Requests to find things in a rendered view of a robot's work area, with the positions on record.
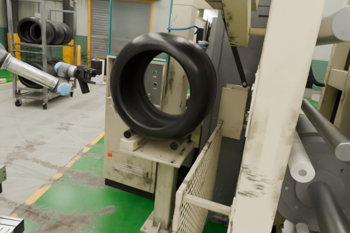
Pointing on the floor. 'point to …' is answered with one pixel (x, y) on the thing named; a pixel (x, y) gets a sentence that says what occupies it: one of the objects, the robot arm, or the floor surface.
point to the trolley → (48, 25)
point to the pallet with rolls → (101, 63)
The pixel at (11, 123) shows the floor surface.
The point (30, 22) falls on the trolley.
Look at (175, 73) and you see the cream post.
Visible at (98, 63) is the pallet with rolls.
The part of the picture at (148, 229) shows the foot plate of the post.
